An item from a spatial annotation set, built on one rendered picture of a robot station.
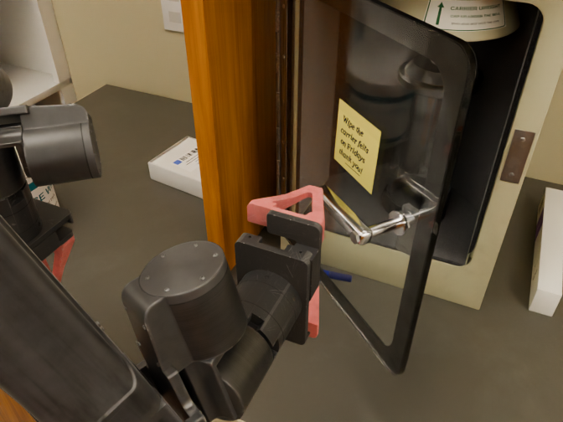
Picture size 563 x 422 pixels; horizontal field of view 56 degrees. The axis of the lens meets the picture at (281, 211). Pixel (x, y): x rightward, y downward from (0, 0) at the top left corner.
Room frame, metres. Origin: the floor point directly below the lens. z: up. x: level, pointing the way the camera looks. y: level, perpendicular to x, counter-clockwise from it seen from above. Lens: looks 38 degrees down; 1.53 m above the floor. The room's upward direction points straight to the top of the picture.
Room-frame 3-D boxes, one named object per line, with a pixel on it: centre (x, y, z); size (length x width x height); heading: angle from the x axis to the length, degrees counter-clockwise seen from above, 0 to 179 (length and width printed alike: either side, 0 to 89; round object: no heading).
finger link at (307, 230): (0.36, -0.01, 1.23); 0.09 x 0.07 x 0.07; 155
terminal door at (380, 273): (0.50, -0.07, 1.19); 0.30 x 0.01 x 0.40; 27
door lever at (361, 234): (0.42, -0.08, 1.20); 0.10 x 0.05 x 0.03; 27
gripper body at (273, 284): (0.29, 0.02, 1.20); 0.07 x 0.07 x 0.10; 65
